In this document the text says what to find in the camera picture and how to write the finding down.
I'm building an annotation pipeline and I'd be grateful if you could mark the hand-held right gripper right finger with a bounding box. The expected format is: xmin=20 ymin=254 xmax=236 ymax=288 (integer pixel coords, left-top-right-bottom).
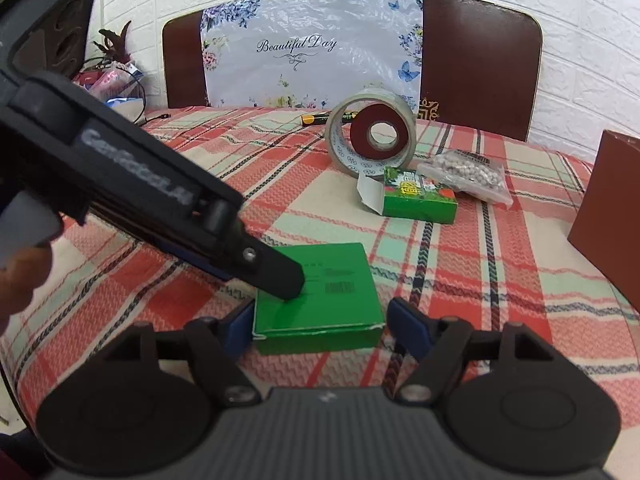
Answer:
xmin=387 ymin=297 xmax=556 ymax=407

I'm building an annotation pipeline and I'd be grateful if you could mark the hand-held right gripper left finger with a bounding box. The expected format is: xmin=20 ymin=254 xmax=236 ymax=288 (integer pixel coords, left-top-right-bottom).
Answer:
xmin=92 ymin=301 xmax=263 ymax=407

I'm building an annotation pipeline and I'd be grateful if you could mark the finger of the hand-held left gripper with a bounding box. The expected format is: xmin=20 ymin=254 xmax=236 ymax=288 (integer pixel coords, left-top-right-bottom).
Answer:
xmin=150 ymin=236 xmax=258 ymax=285
xmin=202 ymin=199 xmax=307 ymax=302

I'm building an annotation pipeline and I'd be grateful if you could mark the small green printed box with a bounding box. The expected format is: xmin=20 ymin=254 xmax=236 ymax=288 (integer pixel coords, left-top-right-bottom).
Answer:
xmin=356 ymin=166 xmax=459 ymax=225

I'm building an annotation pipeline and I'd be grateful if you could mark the clear tape roll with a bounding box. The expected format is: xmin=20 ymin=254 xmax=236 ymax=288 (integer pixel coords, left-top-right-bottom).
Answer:
xmin=325 ymin=87 xmax=418 ymax=179

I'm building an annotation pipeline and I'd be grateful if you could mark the dark red tape roll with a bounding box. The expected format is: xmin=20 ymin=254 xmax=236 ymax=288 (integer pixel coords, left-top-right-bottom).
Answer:
xmin=349 ymin=104 xmax=409 ymax=165

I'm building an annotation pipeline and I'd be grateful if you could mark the clear bag of beads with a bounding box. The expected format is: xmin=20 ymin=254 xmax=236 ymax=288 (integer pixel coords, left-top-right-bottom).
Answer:
xmin=417 ymin=149 xmax=515 ymax=206

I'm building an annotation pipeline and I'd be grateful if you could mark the brown cardboard box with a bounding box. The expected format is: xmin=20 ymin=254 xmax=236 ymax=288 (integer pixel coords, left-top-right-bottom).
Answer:
xmin=568 ymin=129 xmax=640 ymax=314

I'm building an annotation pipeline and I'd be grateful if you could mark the person's left hand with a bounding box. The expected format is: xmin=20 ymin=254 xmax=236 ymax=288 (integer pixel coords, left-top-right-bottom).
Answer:
xmin=0 ymin=244 xmax=54 ymax=333

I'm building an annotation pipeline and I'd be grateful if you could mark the plaid blanket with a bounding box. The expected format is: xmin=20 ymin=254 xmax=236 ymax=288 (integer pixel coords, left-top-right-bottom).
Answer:
xmin=0 ymin=104 xmax=640 ymax=413

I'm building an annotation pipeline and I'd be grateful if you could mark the pink bag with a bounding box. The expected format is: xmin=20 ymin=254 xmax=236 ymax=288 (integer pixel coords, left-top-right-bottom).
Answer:
xmin=72 ymin=62 xmax=145 ymax=107

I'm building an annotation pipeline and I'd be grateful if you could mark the dark red plant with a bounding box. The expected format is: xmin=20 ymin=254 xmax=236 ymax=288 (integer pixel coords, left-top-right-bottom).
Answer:
xmin=92 ymin=20 xmax=136 ymax=68

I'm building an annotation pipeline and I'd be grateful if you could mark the black speaker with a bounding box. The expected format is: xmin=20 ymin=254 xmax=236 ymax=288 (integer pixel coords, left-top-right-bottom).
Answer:
xmin=0 ymin=0 xmax=99 ymax=82

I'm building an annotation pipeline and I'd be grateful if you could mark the black marker pen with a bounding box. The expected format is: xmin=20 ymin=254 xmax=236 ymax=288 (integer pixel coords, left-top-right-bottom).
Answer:
xmin=300 ymin=111 xmax=357 ymax=126

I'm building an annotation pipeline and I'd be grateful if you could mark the floral plastic bag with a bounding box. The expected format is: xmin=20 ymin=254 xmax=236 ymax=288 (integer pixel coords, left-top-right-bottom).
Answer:
xmin=200 ymin=0 xmax=425 ymax=111

